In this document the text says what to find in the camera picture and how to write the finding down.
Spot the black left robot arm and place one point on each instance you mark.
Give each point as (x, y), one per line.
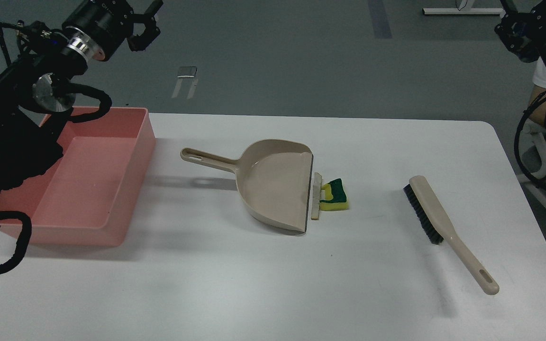
(38, 97)

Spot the silver floor socket plate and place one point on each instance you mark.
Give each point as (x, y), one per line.
(187, 72)

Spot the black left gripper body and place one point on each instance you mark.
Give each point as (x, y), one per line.
(107, 22)

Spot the beige hand brush black bristles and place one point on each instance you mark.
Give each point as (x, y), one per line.
(438, 228)

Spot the pink plastic bin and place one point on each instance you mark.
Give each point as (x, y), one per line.
(88, 197)

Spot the yellow green sponge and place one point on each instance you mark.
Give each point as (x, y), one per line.
(334, 196)

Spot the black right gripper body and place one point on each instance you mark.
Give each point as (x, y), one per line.
(523, 33)

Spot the white desk base bar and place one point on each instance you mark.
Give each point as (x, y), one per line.
(463, 8)

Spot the beige plastic dustpan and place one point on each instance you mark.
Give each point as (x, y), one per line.
(273, 178)

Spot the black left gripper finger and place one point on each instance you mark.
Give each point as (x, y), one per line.
(152, 10)
(151, 32)

